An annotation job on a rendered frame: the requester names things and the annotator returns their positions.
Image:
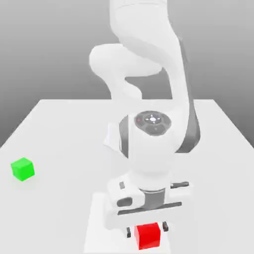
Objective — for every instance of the small green cube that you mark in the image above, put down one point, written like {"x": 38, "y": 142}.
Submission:
{"x": 22, "y": 169}

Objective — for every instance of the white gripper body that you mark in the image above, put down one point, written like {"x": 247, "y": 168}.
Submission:
{"x": 123, "y": 220}

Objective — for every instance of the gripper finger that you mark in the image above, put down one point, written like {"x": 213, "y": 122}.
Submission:
{"x": 128, "y": 232}
{"x": 165, "y": 226}

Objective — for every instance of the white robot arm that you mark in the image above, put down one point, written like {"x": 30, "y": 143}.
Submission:
{"x": 150, "y": 150}

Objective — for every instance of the small red cube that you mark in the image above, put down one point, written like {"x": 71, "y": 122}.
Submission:
{"x": 147, "y": 236}

